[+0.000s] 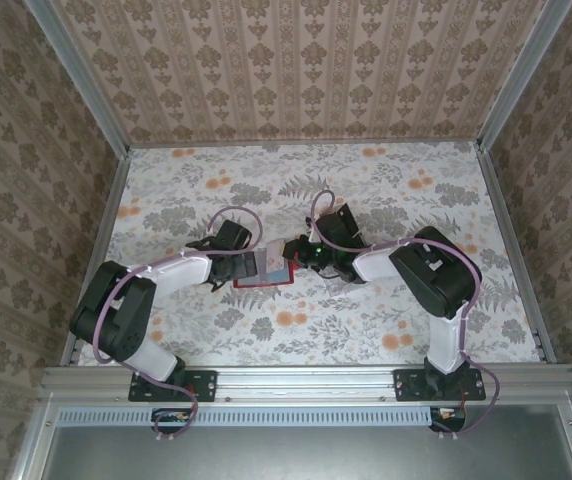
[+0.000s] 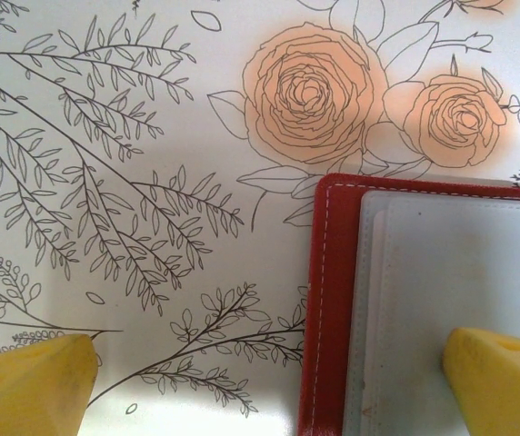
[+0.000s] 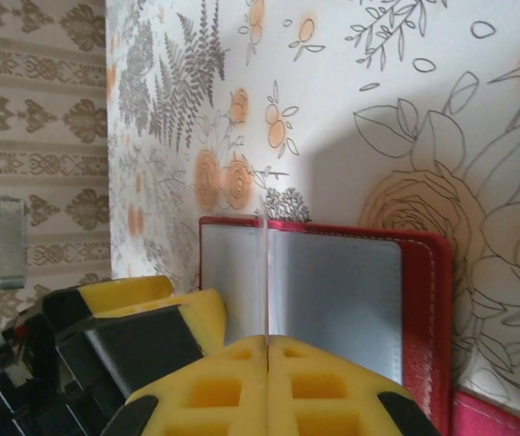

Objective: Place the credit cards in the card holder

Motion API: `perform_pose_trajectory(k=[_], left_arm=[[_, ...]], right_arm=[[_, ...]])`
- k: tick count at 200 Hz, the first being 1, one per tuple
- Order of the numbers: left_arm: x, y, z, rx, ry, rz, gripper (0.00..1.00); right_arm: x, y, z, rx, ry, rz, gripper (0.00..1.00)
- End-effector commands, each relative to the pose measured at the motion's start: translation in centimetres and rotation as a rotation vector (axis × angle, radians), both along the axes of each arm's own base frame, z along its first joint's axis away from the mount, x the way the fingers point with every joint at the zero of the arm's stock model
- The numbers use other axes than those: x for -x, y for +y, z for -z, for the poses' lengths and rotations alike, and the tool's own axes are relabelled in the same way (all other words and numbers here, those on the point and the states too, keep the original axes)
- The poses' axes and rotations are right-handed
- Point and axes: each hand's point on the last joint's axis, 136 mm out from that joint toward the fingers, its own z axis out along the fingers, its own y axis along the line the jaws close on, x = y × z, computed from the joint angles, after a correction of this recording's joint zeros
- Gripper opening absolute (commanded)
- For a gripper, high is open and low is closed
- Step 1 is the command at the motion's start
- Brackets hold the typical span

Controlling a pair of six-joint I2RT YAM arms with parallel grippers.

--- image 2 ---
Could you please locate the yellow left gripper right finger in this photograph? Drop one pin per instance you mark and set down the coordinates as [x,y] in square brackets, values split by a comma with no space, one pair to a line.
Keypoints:
[501,386]

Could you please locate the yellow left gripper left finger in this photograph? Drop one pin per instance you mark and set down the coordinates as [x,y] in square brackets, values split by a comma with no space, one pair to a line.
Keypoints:
[28,390]

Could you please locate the red leather card holder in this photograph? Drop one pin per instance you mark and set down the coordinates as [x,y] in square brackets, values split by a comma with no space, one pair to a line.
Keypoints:
[332,295]

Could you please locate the floral tablecloth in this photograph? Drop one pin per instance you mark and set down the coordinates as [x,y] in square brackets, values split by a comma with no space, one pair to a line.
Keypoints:
[128,181]

